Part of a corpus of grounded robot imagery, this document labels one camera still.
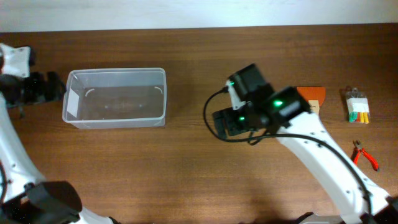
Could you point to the clear bag of wall plugs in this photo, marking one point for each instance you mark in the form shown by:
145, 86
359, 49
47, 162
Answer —
358, 106

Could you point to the red scraper wooden handle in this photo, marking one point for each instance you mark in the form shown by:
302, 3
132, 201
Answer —
314, 95

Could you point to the red handled pliers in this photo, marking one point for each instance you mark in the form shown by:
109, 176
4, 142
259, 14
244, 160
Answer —
360, 150

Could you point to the clear plastic container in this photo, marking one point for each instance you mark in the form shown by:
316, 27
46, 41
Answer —
108, 98

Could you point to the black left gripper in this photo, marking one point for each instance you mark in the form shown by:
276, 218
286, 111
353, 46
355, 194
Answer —
40, 94

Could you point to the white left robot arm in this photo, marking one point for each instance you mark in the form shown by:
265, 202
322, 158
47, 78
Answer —
26, 195

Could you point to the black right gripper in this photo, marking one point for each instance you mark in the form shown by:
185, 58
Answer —
235, 124

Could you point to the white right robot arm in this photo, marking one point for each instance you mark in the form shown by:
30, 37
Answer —
291, 121

